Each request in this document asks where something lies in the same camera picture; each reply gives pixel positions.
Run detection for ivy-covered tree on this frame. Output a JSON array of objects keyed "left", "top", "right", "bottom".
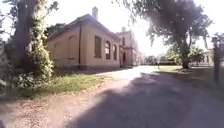
[{"left": 0, "top": 0, "right": 59, "bottom": 84}]

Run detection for shaded grass strip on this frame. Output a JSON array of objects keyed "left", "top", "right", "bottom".
[{"left": 156, "top": 65, "right": 224, "bottom": 98}]

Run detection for grey gravel road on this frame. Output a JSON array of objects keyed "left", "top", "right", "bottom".
[{"left": 0, "top": 64, "right": 224, "bottom": 128}]

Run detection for dark pole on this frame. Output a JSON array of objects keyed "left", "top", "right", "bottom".
[{"left": 211, "top": 34, "right": 223, "bottom": 84}]

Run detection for small green trees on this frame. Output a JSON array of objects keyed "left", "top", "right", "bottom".
[{"left": 166, "top": 44, "right": 206, "bottom": 66}]

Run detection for big shady tree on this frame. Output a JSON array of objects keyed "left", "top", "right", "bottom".
[{"left": 123, "top": 0, "right": 214, "bottom": 70}]

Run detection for green grass patch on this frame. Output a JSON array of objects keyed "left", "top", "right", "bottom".
[{"left": 0, "top": 69, "right": 111, "bottom": 101}]

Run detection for tan brick building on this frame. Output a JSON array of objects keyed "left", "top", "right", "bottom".
[{"left": 44, "top": 6, "right": 143, "bottom": 72}]

